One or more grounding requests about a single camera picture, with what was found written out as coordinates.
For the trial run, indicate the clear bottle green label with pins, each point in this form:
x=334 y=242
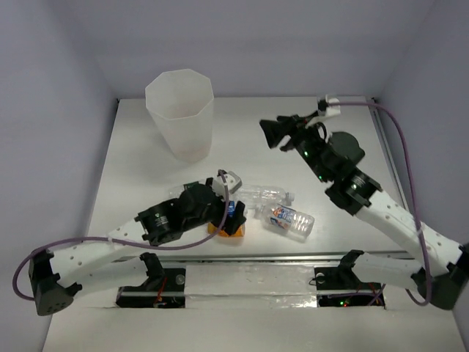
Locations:
x=179 y=190

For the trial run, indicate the aluminium side rail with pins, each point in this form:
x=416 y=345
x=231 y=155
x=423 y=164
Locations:
x=378 y=123

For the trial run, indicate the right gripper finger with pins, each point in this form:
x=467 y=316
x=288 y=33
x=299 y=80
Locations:
x=293 y=120
x=274 y=132

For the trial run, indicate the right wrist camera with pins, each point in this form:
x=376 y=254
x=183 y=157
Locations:
x=328 y=106

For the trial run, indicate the clear crushed unlabelled bottle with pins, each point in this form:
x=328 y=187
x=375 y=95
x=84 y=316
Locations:
x=253 y=195

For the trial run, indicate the translucent white plastic bin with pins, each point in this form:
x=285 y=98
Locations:
x=181 y=105

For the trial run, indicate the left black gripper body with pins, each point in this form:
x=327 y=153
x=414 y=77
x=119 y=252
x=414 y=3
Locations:
x=227 y=213

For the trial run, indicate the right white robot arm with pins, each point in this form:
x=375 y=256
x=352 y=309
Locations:
x=438 y=268

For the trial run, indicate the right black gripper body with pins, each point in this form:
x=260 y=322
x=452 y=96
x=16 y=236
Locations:
x=306 y=140

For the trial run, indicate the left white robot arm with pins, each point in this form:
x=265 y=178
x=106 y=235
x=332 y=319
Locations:
x=127 y=255

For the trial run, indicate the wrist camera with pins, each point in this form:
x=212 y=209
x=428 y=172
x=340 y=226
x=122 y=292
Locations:
x=227 y=179
x=328 y=106

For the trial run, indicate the clear bottle orange blue label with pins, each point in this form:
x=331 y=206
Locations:
x=284 y=221

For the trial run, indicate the orange textured juice bottle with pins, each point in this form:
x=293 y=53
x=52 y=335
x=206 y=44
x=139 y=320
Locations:
x=239 y=233

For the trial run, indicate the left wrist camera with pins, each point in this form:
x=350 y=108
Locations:
x=227 y=179

